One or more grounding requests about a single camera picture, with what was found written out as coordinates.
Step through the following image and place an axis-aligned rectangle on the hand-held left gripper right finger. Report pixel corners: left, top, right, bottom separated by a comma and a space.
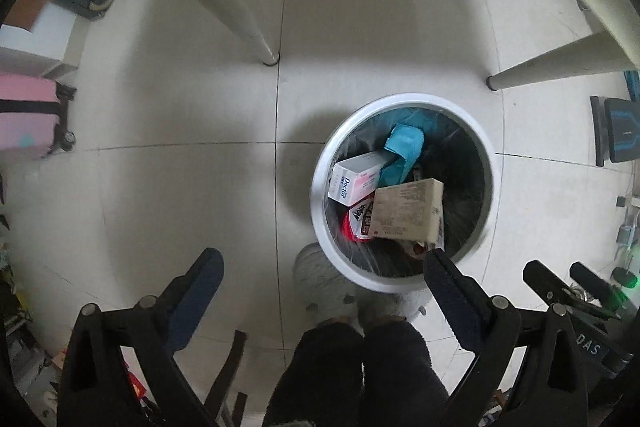
423, 249, 589, 427

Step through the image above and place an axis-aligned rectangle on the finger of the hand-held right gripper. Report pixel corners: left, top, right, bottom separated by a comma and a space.
523, 259, 622, 324
570, 261, 640, 314

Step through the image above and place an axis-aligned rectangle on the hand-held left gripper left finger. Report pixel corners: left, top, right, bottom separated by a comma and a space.
56, 247, 225, 427

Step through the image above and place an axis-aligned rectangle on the beige cardboard box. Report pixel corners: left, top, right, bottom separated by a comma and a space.
370, 178, 446, 253

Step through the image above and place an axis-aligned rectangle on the white round trash bin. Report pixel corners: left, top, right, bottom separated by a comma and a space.
309, 93, 496, 293

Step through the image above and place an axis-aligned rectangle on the red and white box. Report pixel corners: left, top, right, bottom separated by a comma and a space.
342, 200, 378, 243

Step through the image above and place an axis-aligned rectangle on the pink white long box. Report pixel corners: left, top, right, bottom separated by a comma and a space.
327, 150, 396, 208

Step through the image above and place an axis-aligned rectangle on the blue green plastic bag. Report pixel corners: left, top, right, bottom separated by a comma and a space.
377, 112, 441, 188

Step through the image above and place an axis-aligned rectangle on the grey fuzzy slipper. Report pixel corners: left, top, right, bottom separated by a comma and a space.
360, 289, 431, 325
294, 242, 361, 328

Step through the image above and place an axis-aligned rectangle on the white charger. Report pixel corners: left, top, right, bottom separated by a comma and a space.
615, 194, 640, 253

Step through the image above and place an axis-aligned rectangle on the black bin liner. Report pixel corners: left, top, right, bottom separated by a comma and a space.
325, 107, 488, 278

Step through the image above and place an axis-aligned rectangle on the pink suitcase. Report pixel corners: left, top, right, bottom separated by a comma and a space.
0, 74, 78, 163

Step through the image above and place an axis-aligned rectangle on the white storage box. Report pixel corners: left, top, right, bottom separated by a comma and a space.
0, 2, 90, 80

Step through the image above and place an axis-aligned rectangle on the black metal frame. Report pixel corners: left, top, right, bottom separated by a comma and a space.
202, 329, 249, 427

